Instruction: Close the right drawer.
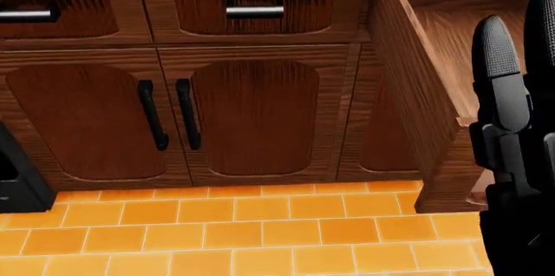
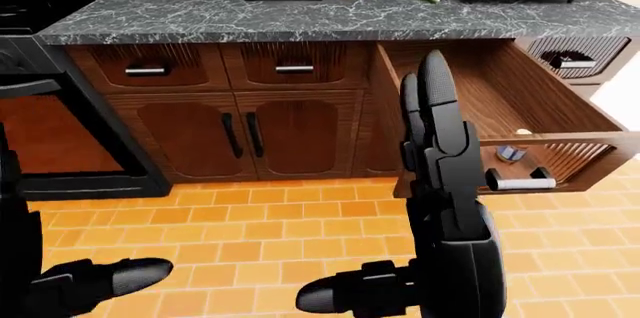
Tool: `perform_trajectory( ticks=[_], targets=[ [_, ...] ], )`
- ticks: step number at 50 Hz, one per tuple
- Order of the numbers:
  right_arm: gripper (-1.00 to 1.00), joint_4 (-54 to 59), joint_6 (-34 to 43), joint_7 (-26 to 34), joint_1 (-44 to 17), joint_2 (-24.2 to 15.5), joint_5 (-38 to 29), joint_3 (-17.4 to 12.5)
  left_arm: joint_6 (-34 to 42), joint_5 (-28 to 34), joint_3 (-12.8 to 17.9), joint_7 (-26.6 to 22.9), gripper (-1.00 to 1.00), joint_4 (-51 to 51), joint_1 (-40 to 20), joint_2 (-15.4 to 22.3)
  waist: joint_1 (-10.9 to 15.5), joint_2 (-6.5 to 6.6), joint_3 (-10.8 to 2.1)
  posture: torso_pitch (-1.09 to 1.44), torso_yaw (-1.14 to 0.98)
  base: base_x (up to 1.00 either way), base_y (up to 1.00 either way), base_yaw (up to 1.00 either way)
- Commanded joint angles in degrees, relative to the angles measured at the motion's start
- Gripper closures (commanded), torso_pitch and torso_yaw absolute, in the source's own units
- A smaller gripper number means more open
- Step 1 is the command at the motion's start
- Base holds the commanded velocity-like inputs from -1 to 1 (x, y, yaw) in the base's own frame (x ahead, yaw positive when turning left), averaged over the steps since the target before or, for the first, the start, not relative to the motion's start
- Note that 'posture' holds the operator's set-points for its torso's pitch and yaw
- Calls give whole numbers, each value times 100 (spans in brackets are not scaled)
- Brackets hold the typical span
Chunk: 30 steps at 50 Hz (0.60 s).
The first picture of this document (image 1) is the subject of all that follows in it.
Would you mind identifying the dark wooden drawer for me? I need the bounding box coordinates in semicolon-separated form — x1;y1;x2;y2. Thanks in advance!
367;0;555;214

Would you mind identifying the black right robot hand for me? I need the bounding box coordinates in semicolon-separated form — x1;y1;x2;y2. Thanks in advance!
468;0;555;276

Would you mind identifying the black cabinet door handle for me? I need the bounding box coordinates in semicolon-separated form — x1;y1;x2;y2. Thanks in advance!
174;77;202;151
136;79;170;152

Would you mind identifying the silver bar drawer handle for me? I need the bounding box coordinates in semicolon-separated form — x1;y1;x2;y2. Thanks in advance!
0;3;62;24
225;0;285;20

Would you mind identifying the wooden cabinet door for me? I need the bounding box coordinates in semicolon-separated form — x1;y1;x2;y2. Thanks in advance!
0;48;194;191
156;43;362;187
336;43;424;182

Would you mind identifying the closed wooden drawer front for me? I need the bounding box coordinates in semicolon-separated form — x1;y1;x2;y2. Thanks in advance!
137;0;374;45
0;0;153;49

